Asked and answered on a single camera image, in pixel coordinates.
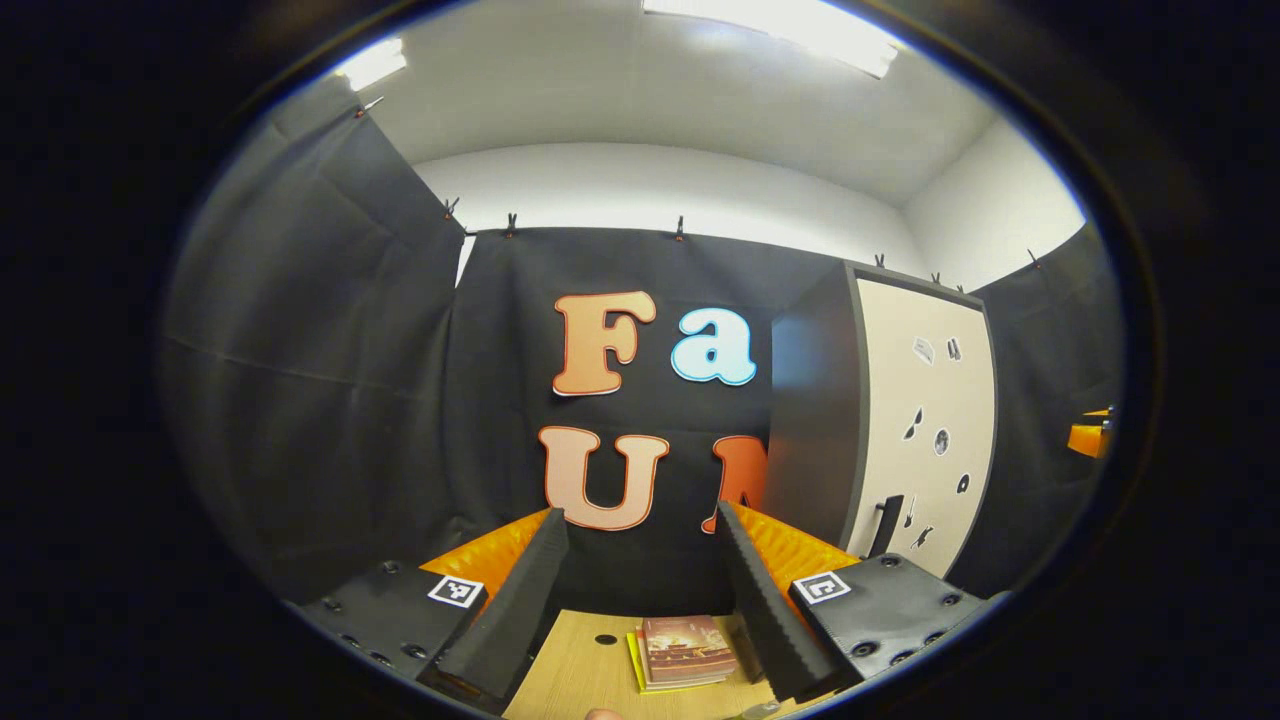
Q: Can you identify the short ceiling light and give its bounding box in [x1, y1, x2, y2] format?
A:
[335, 38, 409, 93]

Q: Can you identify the black door handle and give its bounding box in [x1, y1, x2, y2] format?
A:
[865, 494, 906, 559]

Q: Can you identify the yellow book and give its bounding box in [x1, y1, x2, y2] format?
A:
[626, 630, 731, 694]

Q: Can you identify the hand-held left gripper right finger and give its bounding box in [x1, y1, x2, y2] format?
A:
[715, 498, 1011, 703]

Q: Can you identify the long ceiling light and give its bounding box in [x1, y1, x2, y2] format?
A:
[642, 0, 901, 79]

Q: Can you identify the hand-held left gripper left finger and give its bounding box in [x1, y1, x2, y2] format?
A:
[285, 507, 571, 713]

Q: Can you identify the grey cabinet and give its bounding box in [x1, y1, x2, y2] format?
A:
[762, 262, 999, 581]

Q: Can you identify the black backdrop cloth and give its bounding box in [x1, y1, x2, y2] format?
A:
[160, 80, 1126, 616]

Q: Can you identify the row of black cloth clips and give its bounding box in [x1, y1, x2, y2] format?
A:
[355, 95, 1043, 293]

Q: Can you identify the brown cover book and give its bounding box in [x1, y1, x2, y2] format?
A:
[640, 615, 739, 687]

